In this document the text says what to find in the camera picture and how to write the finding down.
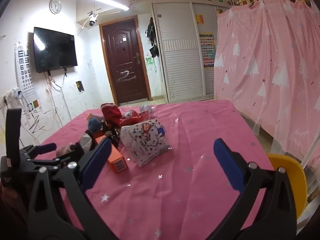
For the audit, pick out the yellow plastic bin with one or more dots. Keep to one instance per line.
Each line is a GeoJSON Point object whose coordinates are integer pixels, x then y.
{"type": "Point", "coordinates": [295, 175]}

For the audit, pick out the small black hanging bag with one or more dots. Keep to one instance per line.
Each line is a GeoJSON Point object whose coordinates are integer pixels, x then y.
{"type": "Point", "coordinates": [154, 52]}

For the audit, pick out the red snack packet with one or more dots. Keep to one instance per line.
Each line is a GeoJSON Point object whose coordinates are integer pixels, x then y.
{"type": "Point", "coordinates": [133, 116]}

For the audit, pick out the dark brown door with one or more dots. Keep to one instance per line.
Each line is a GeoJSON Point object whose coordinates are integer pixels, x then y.
{"type": "Point", "coordinates": [123, 60]}

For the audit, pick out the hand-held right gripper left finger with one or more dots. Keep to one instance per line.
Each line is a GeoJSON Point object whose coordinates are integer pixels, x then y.
{"type": "Point", "coordinates": [96, 163]}

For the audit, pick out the dark wall socket box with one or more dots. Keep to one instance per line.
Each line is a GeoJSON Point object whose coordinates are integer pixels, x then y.
{"type": "Point", "coordinates": [80, 86]}

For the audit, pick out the colourful grid poster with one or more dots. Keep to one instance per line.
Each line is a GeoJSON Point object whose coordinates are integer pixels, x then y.
{"type": "Point", "coordinates": [207, 50]}

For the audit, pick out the eye test chart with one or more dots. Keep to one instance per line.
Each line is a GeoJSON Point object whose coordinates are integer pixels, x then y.
{"type": "Point", "coordinates": [25, 75]}

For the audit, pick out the pale pink wrapper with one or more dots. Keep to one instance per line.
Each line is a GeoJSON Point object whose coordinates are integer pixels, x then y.
{"type": "Point", "coordinates": [63, 151]}

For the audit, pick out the grey striped wrapper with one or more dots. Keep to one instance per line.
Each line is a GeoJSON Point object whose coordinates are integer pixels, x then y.
{"type": "Point", "coordinates": [88, 140]}

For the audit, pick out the yellow wardrobe sticker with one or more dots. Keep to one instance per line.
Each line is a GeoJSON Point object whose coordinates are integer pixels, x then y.
{"type": "Point", "coordinates": [200, 19]}

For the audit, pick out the black wall television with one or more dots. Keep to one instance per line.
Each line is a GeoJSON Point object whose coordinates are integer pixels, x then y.
{"type": "Point", "coordinates": [55, 48]}

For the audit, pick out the blue round item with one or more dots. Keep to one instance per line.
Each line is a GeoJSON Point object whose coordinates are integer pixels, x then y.
{"type": "Point", "coordinates": [93, 124]}

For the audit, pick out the white cartoon-print bag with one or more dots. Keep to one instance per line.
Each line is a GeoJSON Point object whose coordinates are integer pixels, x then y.
{"type": "Point", "coordinates": [147, 140]}

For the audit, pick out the red and white cloth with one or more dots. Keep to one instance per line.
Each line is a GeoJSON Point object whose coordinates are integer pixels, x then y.
{"type": "Point", "coordinates": [110, 112]}

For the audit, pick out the white wall plug adapter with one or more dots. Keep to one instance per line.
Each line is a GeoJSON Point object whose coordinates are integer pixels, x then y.
{"type": "Point", "coordinates": [17, 93]}

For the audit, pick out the white security camera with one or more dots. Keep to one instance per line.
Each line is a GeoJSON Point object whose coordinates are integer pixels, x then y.
{"type": "Point", "coordinates": [93, 20]}

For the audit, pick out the person's left forearm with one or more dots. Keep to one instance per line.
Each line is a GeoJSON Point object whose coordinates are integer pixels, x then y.
{"type": "Point", "coordinates": [12, 205]}

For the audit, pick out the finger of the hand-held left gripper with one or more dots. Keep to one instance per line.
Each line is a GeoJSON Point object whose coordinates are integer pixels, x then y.
{"type": "Point", "coordinates": [43, 148]}
{"type": "Point", "coordinates": [77, 150]}

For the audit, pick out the pink star-print tablecloth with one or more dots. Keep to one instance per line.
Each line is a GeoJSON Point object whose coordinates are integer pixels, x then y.
{"type": "Point", "coordinates": [175, 180]}

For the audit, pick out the white louvred wardrobe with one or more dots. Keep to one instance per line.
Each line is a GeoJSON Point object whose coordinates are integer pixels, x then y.
{"type": "Point", "coordinates": [180, 55]}

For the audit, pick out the pink tree-print curtain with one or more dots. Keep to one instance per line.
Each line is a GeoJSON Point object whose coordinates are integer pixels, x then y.
{"type": "Point", "coordinates": [270, 67]}

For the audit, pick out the round wall clock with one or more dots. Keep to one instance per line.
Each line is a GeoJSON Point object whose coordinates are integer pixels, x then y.
{"type": "Point", "coordinates": [55, 6]}

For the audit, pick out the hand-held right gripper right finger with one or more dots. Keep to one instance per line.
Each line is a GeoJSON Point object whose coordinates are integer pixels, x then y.
{"type": "Point", "coordinates": [228, 166]}

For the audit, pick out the small black item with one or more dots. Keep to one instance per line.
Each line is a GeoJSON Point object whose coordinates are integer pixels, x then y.
{"type": "Point", "coordinates": [114, 137]}

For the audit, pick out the orange cardboard box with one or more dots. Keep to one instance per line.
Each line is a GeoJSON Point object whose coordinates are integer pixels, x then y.
{"type": "Point", "coordinates": [117, 158]}

